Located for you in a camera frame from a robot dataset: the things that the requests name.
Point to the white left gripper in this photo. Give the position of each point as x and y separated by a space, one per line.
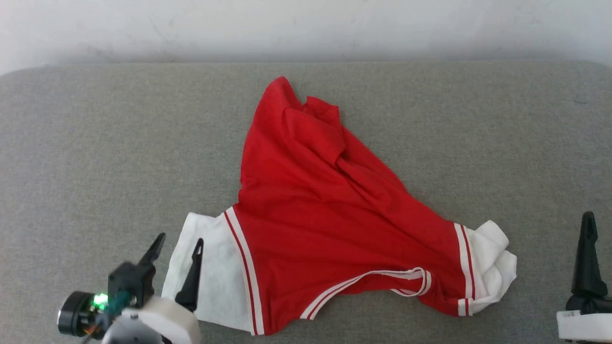
174 322

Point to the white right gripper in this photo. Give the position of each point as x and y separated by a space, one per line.
585 326

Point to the red and white jersey shirt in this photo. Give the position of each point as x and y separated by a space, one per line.
311 215

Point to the black cylinder with green light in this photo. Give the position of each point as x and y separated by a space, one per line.
76 313

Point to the grey fabric sofa seat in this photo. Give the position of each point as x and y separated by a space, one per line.
95 143

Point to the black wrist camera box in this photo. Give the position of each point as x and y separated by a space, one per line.
131 284

